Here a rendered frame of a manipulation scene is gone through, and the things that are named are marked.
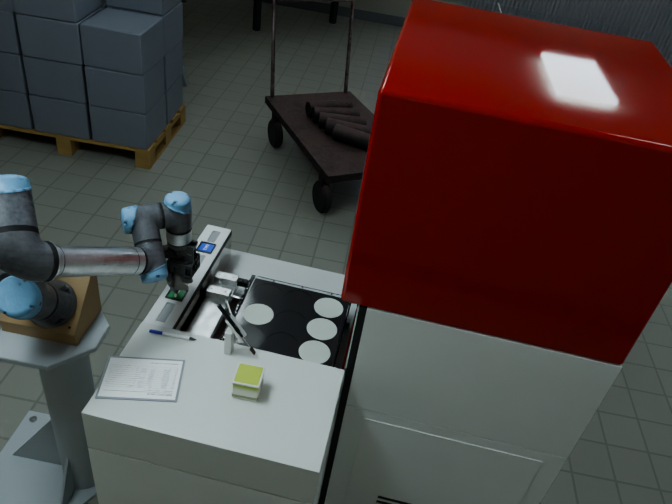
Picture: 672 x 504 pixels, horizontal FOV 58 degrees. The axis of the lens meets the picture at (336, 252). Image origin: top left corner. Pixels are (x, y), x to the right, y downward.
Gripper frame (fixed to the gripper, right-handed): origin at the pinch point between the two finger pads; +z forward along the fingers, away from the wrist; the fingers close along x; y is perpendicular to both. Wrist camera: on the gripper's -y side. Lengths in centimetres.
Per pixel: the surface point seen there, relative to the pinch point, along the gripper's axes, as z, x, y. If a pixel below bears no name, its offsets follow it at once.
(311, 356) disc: 8.2, -6.8, 47.3
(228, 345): -2.3, -19.9, 24.6
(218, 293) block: 7.4, 10.4, 10.9
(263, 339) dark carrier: 8.3, -4.5, 31.1
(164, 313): 2.5, -8.9, 0.4
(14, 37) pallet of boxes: 19, 209, -195
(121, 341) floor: 98, 58, -55
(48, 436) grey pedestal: 78, -13, -48
